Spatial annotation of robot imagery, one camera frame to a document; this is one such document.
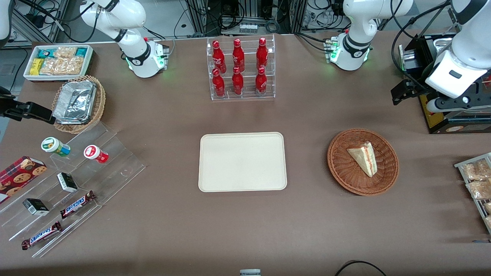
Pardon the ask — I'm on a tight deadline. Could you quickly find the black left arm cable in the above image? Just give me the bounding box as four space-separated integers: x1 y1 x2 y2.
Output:
390 0 453 89

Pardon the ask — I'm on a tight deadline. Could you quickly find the small black box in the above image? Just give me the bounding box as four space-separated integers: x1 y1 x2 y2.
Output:
22 198 50 216
57 172 78 193

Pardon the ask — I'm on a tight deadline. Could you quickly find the green lid yogurt cup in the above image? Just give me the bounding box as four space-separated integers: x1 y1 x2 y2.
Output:
41 137 71 158

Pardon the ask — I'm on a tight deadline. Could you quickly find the grey wire rack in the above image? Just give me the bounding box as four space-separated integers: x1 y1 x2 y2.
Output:
455 153 491 234

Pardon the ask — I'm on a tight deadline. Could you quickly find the wrapped triangle sandwich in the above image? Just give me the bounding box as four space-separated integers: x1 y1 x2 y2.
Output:
347 141 378 177

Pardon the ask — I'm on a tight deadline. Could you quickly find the clear acrylic stepped stand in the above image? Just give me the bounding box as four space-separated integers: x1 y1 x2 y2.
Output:
0 121 147 258

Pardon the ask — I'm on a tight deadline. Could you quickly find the clear cracker bag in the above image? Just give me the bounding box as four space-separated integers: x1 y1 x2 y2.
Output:
59 57 84 75
40 57 62 76
53 46 77 60

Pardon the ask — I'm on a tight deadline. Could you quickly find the red plaid cookie box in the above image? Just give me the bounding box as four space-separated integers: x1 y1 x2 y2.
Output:
0 156 48 204

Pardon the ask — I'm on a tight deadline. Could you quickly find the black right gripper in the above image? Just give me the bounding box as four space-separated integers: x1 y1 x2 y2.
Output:
0 87 56 125

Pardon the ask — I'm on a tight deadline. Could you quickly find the clear acrylic bottle rack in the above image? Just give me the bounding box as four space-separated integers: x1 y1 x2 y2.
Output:
206 34 276 101

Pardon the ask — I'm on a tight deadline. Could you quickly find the cream plastic tray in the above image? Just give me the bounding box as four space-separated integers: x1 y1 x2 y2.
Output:
198 132 287 192

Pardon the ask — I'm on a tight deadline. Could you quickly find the aluminium foil tray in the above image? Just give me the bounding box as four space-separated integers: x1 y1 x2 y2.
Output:
53 80 97 124

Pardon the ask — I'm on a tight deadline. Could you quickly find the white plastic snack bin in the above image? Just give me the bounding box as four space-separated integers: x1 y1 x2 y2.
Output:
23 44 94 83

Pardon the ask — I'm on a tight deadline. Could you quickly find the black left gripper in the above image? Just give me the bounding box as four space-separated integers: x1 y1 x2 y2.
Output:
391 75 491 113

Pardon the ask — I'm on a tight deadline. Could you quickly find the red lid yogurt cup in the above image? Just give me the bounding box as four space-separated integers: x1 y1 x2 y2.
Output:
84 145 109 164

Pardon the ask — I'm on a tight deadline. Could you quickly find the light wicker basket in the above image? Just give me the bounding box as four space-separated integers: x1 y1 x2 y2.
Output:
52 75 106 134

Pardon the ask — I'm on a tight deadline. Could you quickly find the red cola bottle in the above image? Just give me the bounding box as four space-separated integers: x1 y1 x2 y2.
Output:
212 68 226 97
255 66 268 94
256 37 269 71
232 66 244 95
212 40 227 74
232 38 245 72

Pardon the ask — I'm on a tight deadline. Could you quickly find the Snickers chocolate bar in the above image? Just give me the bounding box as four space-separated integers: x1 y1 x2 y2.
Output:
21 221 63 250
59 191 96 219

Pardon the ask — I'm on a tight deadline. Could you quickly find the brown wicker basket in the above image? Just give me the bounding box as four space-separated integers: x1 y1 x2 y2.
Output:
327 128 400 196

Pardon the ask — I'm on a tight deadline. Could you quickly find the black table cable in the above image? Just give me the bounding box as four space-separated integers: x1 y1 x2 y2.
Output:
334 260 388 276

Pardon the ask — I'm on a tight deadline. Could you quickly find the black appliance box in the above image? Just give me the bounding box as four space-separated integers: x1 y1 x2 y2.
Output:
398 33 491 135

